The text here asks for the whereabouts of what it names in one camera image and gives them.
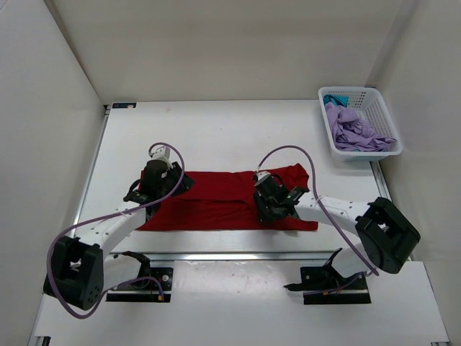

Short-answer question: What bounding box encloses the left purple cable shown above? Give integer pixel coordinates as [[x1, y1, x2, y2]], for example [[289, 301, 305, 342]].
[[47, 143, 187, 319]]

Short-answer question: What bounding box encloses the aluminium rail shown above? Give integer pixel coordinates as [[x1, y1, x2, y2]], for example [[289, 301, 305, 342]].
[[64, 250, 411, 264]]

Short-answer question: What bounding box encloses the small table label sticker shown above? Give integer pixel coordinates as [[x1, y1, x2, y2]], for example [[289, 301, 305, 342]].
[[112, 102, 137, 109]]

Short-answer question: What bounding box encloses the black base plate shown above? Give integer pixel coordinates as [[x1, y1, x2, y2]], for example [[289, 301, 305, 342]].
[[106, 266, 174, 303], [300, 267, 372, 305]]

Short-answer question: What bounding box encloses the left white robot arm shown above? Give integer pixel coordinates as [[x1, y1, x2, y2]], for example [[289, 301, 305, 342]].
[[43, 159, 194, 311]]

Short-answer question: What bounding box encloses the red t shirt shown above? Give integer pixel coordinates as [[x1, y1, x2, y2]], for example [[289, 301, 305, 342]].
[[138, 171, 318, 231]]

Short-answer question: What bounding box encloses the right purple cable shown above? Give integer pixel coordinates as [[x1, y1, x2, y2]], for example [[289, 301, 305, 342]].
[[256, 145, 380, 278]]

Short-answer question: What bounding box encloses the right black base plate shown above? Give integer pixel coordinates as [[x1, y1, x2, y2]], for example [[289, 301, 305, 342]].
[[300, 267, 372, 305]]

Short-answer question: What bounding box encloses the white plastic basket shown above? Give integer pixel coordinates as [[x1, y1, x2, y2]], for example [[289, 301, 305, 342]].
[[318, 86, 403, 161]]

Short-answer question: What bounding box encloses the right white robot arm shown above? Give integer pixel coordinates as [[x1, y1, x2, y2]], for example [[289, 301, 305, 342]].
[[254, 172, 421, 291]]

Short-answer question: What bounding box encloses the purple t shirt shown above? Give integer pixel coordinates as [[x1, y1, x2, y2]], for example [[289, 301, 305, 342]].
[[325, 102, 397, 152]]

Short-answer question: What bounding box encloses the purple cable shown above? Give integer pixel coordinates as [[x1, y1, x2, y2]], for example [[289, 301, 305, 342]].
[[47, 143, 187, 319], [256, 145, 380, 278]]

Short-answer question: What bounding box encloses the teal t shirt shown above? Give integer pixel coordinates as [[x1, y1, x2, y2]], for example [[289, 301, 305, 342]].
[[323, 94, 349, 107]]

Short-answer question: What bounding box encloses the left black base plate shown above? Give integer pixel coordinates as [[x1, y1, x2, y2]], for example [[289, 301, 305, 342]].
[[106, 266, 174, 303]]

